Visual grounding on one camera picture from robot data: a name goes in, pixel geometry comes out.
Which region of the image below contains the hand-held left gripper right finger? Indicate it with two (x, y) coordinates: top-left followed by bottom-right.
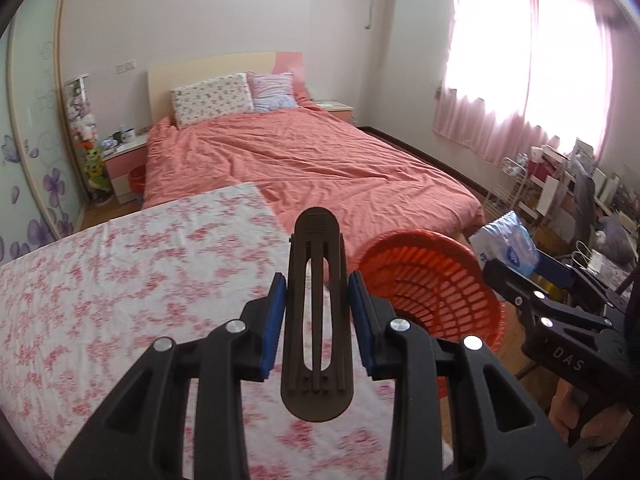
(348, 271), (583, 480)

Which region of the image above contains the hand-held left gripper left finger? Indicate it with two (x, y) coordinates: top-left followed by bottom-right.
(54, 272), (287, 480)

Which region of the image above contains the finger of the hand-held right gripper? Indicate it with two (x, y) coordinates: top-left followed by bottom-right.
(539, 252), (621, 311)
(482, 258), (551, 331)

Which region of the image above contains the brown slotted plastic piece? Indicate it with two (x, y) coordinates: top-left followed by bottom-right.
(281, 207), (356, 422)

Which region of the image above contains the large orange plastic basket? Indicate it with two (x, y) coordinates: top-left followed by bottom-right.
(357, 228), (507, 401)

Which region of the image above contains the person's right hand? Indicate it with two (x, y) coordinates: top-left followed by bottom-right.
(550, 377), (631, 441)

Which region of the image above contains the blue and white tissue pack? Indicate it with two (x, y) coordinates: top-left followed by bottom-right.
(470, 210), (541, 278)

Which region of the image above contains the grey plastic bag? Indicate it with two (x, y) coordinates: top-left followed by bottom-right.
(597, 215), (640, 266)

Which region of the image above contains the floral bed sheet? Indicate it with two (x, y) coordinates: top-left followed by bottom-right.
(0, 181), (451, 480)

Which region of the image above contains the bed with salmon cover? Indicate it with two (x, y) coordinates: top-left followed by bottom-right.
(141, 91), (486, 271)

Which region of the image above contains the small orange waste basket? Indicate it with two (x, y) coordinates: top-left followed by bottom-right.
(128, 166), (148, 201)

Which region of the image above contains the pink and white nightstand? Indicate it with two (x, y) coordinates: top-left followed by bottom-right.
(102, 135), (149, 205)

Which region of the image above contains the pink nightstand with book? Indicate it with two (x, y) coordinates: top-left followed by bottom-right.
(315, 100), (355, 123)

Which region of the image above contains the pink curtain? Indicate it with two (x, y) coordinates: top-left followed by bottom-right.
(432, 0), (618, 171)

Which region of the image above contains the floral print pillow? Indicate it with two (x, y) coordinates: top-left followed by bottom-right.
(170, 73), (255, 128)

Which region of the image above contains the pink striped pillow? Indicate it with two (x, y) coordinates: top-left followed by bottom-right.
(246, 71), (299, 112)

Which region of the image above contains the plush toy display column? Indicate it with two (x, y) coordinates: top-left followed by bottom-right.
(64, 76), (113, 206)

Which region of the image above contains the beige and pink headboard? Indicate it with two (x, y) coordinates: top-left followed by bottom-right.
(146, 51), (307, 126)

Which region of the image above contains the flower print sliding wardrobe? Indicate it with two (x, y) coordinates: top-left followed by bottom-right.
(0, 0), (83, 266)

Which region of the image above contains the air conditioner pipe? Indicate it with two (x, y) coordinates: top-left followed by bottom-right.
(365, 0), (398, 31)

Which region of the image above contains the white wire rack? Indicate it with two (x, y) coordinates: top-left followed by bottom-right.
(482, 156), (531, 221)

